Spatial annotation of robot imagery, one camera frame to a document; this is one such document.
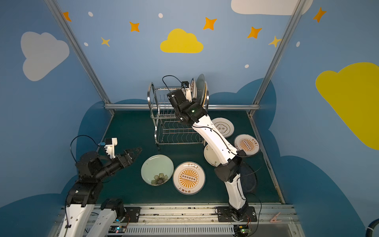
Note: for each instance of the rear aluminium frame bar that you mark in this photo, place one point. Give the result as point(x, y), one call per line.
point(136, 107)

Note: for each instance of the left controller board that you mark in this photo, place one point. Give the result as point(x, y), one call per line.
point(117, 229)

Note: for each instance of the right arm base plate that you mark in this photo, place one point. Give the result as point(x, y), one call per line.
point(228, 214)

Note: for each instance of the plain pale green plate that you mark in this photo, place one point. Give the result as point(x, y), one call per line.
point(200, 89)

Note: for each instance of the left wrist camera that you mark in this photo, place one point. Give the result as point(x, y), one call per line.
point(109, 146)

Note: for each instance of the stainless steel dish rack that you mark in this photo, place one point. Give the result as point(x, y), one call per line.
point(168, 130)

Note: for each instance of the pink clothes peg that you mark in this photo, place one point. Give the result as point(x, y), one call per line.
point(274, 219)

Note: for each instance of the orange sunburst plate right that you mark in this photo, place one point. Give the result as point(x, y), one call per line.
point(247, 143)

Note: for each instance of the right controller board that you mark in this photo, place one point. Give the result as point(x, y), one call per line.
point(241, 230)

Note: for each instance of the orange sunburst plate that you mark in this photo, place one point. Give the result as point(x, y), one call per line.
point(247, 143)
point(189, 178)

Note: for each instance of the aluminium frame post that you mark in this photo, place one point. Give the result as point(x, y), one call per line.
point(287, 34)
point(69, 34)

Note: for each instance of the light green flower plate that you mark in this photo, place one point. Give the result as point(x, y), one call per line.
point(157, 170)

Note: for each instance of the white plate dark lettered rim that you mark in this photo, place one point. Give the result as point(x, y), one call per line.
point(193, 89)

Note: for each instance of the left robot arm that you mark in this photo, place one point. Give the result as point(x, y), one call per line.
point(83, 196)

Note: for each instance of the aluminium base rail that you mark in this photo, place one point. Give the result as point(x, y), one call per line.
point(197, 220)

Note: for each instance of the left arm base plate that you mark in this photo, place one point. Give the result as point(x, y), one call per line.
point(131, 214)

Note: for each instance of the dark navy plate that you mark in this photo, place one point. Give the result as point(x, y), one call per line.
point(248, 178)

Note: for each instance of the left aluminium frame post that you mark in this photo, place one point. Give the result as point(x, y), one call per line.
point(69, 34)

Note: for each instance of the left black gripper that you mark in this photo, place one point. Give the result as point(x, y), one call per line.
point(123, 158)

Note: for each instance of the right aluminium frame post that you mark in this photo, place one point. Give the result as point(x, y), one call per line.
point(287, 34)

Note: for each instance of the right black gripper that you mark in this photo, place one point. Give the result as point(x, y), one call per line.
point(186, 93)

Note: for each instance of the controller board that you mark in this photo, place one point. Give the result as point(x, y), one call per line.
point(241, 230)
point(117, 229)

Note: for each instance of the white plate grey emblem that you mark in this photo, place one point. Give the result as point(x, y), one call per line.
point(225, 126)

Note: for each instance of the cream floral plate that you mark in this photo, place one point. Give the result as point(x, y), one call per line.
point(211, 156)

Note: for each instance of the orange sunburst plate front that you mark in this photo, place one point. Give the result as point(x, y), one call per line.
point(189, 178)

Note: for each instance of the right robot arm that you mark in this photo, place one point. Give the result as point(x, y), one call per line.
point(230, 158)

